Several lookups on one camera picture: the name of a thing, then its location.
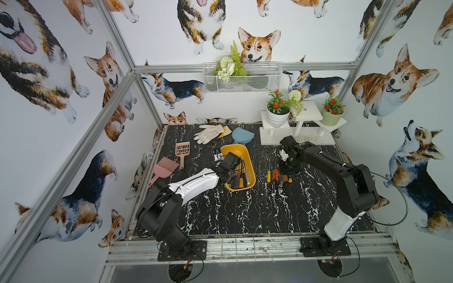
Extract yellow plastic storage box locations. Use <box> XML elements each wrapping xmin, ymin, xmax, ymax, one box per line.
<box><xmin>221</xmin><ymin>144</ymin><xmax>257</xmax><ymax>192</ymax></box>

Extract orange grey handle screwdriver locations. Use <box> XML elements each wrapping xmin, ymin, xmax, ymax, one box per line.
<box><xmin>272</xmin><ymin>169</ymin><xmax>278</xmax><ymax>181</ymax></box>

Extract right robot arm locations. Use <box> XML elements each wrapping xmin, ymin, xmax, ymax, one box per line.
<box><xmin>279</xmin><ymin>136</ymin><xmax>379</xmax><ymax>251</ymax></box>

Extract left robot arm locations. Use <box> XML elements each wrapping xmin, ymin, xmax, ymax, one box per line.
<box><xmin>136</xmin><ymin>153</ymin><xmax>242</xmax><ymax>251</ymax></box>

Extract white stepped plant stand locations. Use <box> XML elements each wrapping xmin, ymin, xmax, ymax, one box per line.
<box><xmin>260</xmin><ymin>101</ymin><xmax>348</xmax><ymax>146</ymax></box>

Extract white pot red flowers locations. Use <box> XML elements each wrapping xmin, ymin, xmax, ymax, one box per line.
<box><xmin>267</xmin><ymin>90</ymin><xmax>291</xmax><ymax>128</ymax></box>

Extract blue plastic dustpan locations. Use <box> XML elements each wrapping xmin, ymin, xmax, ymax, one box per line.
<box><xmin>232</xmin><ymin>127</ymin><xmax>255</xmax><ymax>145</ymax></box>

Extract yellow cloth under glove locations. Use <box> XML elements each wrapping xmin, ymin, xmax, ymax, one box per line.
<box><xmin>218</xmin><ymin>126</ymin><xmax>232</xmax><ymax>139</ymax></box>

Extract white work glove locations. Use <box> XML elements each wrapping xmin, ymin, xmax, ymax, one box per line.
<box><xmin>193</xmin><ymin>125</ymin><xmax>225</xmax><ymax>145</ymax></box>

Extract brown plastic slotted scoop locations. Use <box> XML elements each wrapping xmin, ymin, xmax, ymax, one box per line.
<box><xmin>175</xmin><ymin>141</ymin><xmax>191</xmax><ymax>170</ymax></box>

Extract white hydrangea flower sprig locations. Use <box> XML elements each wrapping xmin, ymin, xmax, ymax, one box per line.
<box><xmin>285</xmin><ymin>90</ymin><xmax>304</xmax><ymax>116</ymax></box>

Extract green pot red flowers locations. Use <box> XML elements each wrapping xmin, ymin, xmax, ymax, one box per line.
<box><xmin>321</xmin><ymin>96</ymin><xmax>345</xmax><ymax>126</ymax></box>

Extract pink hand brush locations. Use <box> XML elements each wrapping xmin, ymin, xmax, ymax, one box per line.
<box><xmin>146</xmin><ymin>158</ymin><xmax>179</xmax><ymax>188</ymax></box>

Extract green fern with white flowers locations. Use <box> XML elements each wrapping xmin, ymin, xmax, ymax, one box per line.
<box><xmin>213</xmin><ymin>41</ymin><xmax>248</xmax><ymax>82</ymax></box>

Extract white wire wall basket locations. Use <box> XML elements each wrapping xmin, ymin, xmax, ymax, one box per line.
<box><xmin>202</xmin><ymin>62</ymin><xmax>283</xmax><ymax>94</ymax></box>

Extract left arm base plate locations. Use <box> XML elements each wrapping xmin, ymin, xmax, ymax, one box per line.
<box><xmin>158</xmin><ymin>240</ymin><xmax>208</xmax><ymax>262</ymax></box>

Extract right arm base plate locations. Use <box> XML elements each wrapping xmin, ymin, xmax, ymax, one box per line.
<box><xmin>299</xmin><ymin>235</ymin><xmax>352</xmax><ymax>257</ymax></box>

